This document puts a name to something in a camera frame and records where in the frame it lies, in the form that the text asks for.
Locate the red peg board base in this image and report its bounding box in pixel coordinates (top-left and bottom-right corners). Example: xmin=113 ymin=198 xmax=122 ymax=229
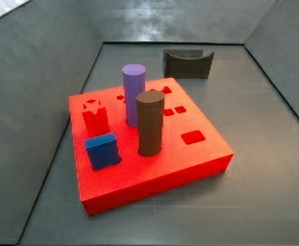
xmin=70 ymin=78 xmax=234 ymax=215

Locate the brown cylinder peg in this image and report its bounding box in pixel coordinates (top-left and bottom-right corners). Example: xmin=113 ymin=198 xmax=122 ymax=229
xmin=137 ymin=90 xmax=165 ymax=157

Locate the black curved fixture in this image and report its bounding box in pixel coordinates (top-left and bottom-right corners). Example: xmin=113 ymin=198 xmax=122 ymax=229
xmin=163 ymin=49 xmax=216 ymax=79

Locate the blue block peg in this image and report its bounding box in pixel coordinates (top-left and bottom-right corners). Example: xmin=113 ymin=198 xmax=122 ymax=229
xmin=85 ymin=133 xmax=121 ymax=171

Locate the purple cylinder peg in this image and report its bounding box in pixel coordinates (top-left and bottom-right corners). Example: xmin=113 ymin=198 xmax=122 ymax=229
xmin=122 ymin=63 xmax=146 ymax=127

